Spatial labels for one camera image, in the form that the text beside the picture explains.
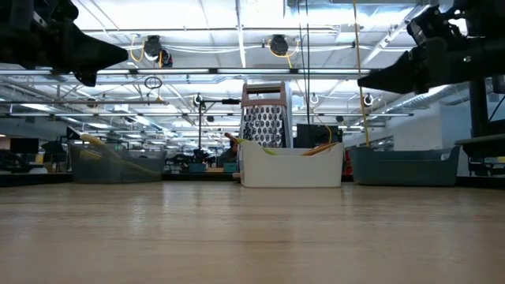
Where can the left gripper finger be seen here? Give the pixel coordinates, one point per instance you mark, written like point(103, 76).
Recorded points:
point(94, 55)

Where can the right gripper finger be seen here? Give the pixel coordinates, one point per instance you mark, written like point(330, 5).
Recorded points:
point(394, 73)

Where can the teal plastic bin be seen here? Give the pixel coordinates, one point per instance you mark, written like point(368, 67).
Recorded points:
point(402, 169)

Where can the white plastic bin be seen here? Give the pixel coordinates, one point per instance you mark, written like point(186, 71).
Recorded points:
point(292, 169)

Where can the grey operator cart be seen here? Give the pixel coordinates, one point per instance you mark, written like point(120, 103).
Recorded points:
point(481, 144)

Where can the black background screen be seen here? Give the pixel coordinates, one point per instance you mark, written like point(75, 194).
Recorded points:
point(315, 134)

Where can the grey translucent plastic bin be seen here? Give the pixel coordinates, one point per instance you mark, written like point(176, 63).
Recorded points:
point(118, 169)

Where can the black boom stand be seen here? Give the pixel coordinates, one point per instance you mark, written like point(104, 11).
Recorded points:
point(199, 126)

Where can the pink metal box grater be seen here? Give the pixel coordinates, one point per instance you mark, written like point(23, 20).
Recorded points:
point(264, 126)

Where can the person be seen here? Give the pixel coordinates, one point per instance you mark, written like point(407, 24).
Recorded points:
point(233, 152)

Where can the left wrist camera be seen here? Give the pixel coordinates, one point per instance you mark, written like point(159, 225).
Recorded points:
point(59, 10)

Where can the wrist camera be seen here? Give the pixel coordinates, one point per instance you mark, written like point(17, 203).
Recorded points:
point(59, 10)
point(434, 23)

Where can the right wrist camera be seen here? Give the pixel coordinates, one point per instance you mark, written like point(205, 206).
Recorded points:
point(434, 23)

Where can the black aluminium table frame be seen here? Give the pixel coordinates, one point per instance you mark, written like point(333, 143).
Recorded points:
point(39, 178)

